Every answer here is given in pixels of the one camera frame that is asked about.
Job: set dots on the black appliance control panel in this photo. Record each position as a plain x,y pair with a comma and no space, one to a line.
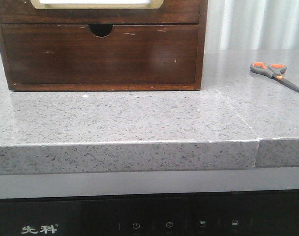
253,213

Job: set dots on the lower wooden drawer with notch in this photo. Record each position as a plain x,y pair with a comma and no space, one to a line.
130,54

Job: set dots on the wooden drawer with window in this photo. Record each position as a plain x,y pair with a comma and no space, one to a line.
171,11

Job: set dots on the dark wooden drawer cabinet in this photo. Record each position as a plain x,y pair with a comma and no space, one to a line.
103,30

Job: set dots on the grey and orange scissors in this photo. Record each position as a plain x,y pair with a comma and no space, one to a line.
273,71

